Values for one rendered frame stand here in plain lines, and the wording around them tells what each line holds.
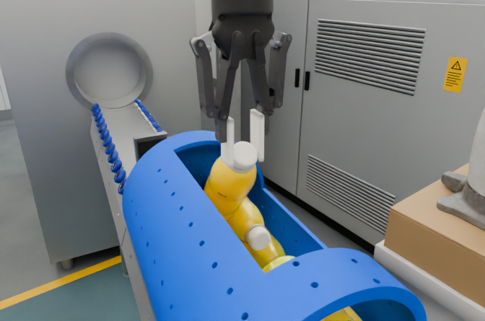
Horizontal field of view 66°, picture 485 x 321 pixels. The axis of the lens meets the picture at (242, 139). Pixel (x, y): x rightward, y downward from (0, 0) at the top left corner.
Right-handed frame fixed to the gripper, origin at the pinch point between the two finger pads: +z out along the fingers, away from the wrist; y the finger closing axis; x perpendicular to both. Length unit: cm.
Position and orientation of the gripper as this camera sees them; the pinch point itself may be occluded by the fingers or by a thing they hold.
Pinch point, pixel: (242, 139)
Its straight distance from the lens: 51.5
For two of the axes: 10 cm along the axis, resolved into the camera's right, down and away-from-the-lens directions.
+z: 0.0, 9.3, 3.8
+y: -9.0, 1.6, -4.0
